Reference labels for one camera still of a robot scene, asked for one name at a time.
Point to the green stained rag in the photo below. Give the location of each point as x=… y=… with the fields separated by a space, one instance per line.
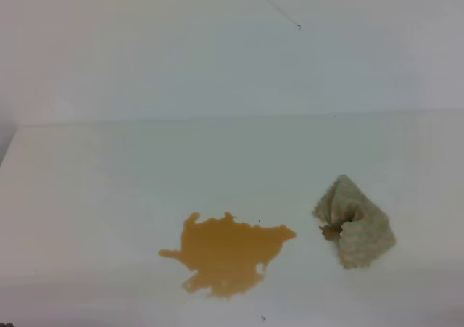
x=360 y=230

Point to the brown coffee stain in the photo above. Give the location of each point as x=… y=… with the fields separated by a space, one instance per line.
x=226 y=257

